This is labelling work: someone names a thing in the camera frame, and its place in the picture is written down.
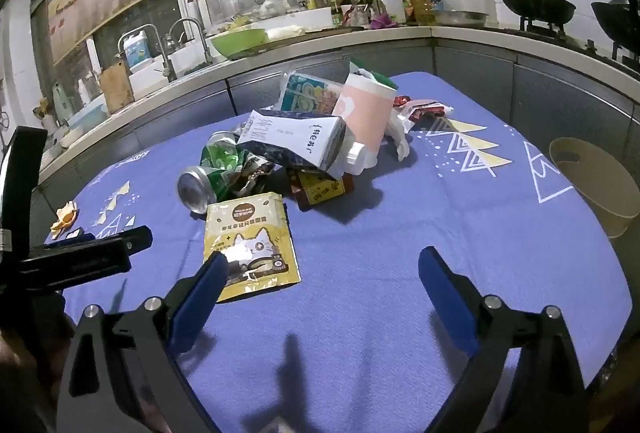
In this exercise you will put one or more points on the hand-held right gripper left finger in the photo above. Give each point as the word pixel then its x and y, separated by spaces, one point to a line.
pixel 200 298

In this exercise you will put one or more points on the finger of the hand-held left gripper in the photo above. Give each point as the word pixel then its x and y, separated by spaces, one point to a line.
pixel 90 265
pixel 132 239

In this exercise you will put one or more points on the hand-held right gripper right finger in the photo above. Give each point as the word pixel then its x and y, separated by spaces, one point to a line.
pixel 447 293

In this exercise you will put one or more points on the yellow cat print pouch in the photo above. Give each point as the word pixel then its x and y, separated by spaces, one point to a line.
pixel 255 223

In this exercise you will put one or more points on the beige plastic basket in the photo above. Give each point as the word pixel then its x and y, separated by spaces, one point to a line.
pixel 590 178

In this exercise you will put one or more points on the red white snack packet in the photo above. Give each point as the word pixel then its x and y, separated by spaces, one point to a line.
pixel 425 110

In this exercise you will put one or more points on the orange peel piece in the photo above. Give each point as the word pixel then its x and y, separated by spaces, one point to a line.
pixel 65 215

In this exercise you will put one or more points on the blue printed tablecloth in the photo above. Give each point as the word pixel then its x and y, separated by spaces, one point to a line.
pixel 375 263

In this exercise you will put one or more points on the green dish soap bottle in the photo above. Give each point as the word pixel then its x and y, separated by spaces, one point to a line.
pixel 62 102

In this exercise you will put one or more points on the crushed green drink can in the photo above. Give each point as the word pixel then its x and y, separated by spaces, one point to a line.
pixel 220 158

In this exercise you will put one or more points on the wooden cutting board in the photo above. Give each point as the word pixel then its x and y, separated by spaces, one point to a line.
pixel 116 88

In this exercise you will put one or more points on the dark foil wrapper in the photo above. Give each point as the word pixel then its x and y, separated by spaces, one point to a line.
pixel 256 173

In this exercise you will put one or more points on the blue white detergent jug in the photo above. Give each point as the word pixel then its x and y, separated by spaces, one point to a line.
pixel 135 50

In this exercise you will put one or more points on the steel faucet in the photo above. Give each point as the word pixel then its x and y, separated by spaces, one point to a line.
pixel 192 33
pixel 142 40

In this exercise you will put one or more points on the white milk carton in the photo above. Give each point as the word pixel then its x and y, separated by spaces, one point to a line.
pixel 300 138

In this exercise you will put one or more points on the pink white paper cup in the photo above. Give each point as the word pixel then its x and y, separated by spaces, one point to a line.
pixel 365 113

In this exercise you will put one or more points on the green plastic bowl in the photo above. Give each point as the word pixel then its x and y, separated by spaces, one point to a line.
pixel 237 42

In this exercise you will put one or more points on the blue green noodle packet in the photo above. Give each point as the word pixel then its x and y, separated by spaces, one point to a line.
pixel 305 95

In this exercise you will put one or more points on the grey kitchen counter cabinet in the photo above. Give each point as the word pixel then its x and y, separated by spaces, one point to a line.
pixel 475 63

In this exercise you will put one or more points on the steel bowl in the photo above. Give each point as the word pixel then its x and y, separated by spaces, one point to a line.
pixel 460 18

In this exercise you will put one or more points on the white rectangular basin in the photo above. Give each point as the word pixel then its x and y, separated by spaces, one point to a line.
pixel 300 19

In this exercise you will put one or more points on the gas stove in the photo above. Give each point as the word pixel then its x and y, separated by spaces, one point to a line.
pixel 545 30

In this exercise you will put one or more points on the purple cloth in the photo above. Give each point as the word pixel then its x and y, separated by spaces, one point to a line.
pixel 381 20

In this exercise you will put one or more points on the yellow cooking oil bottle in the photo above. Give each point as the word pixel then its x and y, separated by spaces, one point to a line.
pixel 420 0

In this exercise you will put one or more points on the white plastic jug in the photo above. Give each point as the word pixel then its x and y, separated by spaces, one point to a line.
pixel 391 3

